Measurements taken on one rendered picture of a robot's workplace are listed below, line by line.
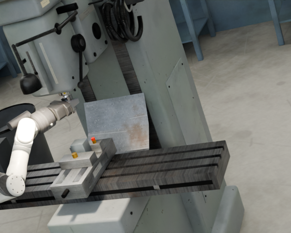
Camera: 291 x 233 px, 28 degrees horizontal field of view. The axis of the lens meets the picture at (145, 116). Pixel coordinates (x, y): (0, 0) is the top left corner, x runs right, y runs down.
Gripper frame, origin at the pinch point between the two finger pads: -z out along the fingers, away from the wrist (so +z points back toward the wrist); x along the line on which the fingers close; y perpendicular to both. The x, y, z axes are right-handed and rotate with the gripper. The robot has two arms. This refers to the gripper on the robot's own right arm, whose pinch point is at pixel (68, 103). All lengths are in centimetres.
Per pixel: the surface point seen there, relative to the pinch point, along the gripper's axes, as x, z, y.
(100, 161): -4.0, -1.4, 28.2
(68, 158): 2.9, 8.5, 21.9
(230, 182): 36, -112, 122
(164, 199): -7, -24, 64
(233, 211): 0, -71, 106
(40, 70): -7.0, 10.4, -20.2
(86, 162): -5.6, 6.6, 23.8
